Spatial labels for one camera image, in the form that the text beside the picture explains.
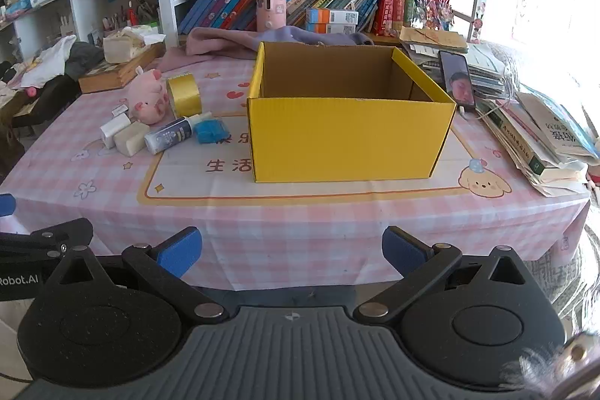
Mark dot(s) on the yellow tape roll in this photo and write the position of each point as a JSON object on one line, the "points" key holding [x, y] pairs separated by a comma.
{"points": [[185, 97]]}

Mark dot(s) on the blue sponge cloth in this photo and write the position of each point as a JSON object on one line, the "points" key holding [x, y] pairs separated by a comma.
{"points": [[211, 132]]}

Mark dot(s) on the pink cylindrical gadget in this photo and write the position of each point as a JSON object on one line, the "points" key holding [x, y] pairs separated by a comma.
{"points": [[272, 6]]}

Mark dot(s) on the red thick dictionary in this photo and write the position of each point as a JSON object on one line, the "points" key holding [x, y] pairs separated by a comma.
{"points": [[386, 13]]}

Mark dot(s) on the stack of papers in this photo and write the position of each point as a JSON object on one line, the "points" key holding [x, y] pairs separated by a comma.
{"points": [[487, 67]]}

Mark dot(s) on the dark spray bottle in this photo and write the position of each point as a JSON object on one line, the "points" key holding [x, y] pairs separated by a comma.
{"points": [[171, 134]]}

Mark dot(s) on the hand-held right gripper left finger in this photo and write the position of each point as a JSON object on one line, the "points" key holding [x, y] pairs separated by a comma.
{"points": [[180, 252]]}

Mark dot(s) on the fuzzy grey clothing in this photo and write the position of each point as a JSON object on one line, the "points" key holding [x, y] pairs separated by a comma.
{"points": [[529, 367]]}

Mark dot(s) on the white shelf unit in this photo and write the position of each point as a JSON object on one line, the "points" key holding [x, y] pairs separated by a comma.
{"points": [[28, 30]]}

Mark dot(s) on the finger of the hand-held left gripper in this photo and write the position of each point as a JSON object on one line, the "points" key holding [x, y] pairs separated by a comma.
{"points": [[70, 233], [5, 205]]}

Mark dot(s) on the brown paper notebook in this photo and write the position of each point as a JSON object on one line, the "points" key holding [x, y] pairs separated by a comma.
{"points": [[436, 38]]}

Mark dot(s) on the stack of textbooks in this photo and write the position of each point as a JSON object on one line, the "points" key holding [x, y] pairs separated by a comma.
{"points": [[529, 147]]}

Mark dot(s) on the tissue box on wooden tray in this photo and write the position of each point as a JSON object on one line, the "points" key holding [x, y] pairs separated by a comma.
{"points": [[117, 76]]}

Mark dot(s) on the dark chair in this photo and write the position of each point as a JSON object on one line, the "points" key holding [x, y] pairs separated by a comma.
{"points": [[51, 95]]}

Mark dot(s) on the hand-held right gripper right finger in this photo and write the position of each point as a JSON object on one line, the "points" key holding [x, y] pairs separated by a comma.
{"points": [[403, 250]]}

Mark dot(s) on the grey garment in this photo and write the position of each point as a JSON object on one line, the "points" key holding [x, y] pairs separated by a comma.
{"points": [[84, 58]]}

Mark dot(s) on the small white box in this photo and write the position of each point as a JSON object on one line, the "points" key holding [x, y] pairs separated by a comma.
{"points": [[112, 130]]}

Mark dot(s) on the cluster of pens and brushes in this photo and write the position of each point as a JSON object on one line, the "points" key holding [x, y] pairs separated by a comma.
{"points": [[136, 8]]}

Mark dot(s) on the pink purple knit garment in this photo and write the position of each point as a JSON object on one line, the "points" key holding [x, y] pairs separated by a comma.
{"points": [[225, 39]]}

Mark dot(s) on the white garment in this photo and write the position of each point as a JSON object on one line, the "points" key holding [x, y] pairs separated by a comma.
{"points": [[49, 60]]}

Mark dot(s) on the small white packet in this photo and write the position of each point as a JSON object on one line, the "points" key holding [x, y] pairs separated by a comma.
{"points": [[119, 109]]}

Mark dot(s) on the beige tissue pack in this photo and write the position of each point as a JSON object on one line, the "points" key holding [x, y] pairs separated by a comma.
{"points": [[119, 48]]}

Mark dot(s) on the pink pig plush toy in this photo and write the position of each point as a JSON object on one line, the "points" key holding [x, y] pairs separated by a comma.
{"points": [[147, 97]]}

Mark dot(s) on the beige rectangular block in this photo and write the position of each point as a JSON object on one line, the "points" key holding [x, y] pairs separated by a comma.
{"points": [[132, 138]]}

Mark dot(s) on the black smartphone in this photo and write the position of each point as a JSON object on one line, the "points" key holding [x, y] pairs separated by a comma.
{"points": [[457, 83]]}

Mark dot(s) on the grey patterned blanket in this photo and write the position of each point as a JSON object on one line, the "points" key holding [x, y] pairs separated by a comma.
{"points": [[579, 278]]}

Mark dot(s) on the orange white carton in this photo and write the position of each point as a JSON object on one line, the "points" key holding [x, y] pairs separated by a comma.
{"points": [[330, 28], [333, 16]]}

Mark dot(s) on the row of blue children's books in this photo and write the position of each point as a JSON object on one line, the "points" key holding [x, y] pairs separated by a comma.
{"points": [[220, 6]]}

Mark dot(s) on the yellow cardboard box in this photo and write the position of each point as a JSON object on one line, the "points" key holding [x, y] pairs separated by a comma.
{"points": [[347, 137]]}

